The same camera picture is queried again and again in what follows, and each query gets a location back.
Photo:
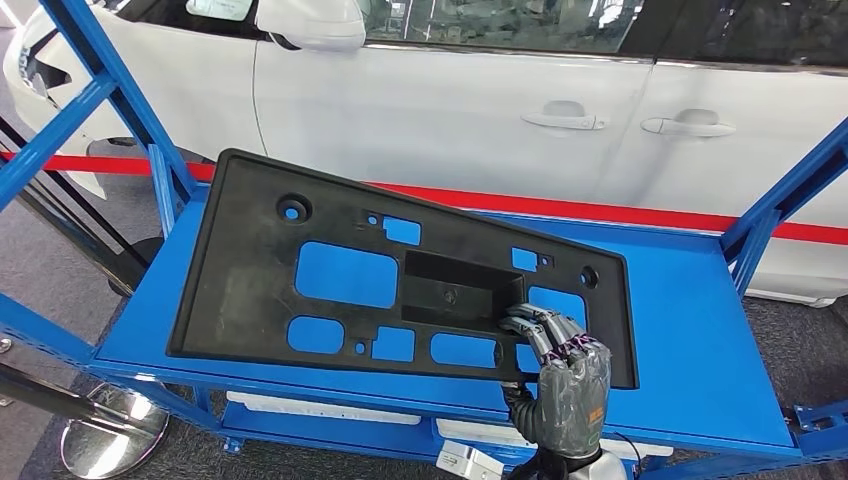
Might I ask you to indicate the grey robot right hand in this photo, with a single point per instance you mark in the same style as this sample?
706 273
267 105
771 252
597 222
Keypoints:
573 397

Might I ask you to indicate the black plastic licence plate panel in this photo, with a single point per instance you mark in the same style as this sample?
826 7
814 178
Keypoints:
245 298

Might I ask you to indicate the long white plastic part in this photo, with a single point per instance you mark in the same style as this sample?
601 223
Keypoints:
477 434
318 407

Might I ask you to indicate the blue metal shelf rack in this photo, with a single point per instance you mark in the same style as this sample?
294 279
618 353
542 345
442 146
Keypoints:
682 331

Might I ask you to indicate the red barrier belt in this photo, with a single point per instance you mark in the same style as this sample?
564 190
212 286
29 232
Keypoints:
596 212

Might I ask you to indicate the white car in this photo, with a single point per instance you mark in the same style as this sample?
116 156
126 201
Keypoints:
430 119

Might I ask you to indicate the white car side mirror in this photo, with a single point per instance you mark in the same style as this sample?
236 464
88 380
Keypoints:
311 23

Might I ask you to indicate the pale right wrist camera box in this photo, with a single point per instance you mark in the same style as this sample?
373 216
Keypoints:
467 462

